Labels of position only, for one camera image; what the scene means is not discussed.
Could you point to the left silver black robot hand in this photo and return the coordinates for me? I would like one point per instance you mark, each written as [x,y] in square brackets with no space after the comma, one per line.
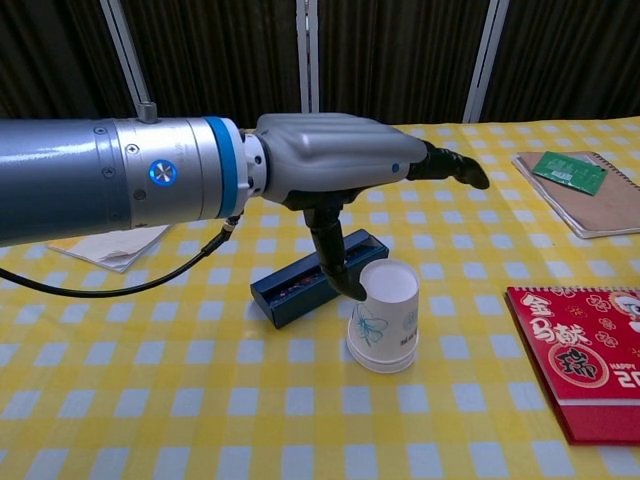
[340,155]

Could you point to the white paper cup blue flower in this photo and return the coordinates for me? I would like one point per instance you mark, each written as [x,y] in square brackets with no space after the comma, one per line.
[387,310]

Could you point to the dark corrugated partition panel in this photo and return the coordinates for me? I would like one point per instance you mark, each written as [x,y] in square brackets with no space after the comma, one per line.
[50,55]
[215,55]
[570,55]
[400,55]

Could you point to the dark blue rectangular box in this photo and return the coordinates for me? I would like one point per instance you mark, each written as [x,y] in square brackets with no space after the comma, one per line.
[295,295]

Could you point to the green foil packet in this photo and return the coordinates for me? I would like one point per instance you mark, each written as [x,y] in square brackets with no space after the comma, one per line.
[570,172]

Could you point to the orange and white notepad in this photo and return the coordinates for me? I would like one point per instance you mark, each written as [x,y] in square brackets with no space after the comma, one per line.
[110,252]

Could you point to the brown spiral notebook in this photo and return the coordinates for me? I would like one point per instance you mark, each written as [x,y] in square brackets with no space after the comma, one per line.
[595,215]

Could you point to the yellow white checked tablecloth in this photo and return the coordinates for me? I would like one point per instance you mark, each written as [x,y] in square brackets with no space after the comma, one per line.
[200,400]

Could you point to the red desk calendar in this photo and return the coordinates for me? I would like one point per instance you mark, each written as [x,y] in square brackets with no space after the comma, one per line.
[585,360]

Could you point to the white partition post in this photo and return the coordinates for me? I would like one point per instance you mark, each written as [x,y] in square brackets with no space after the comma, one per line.
[484,60]
[307,55]
[127,55]

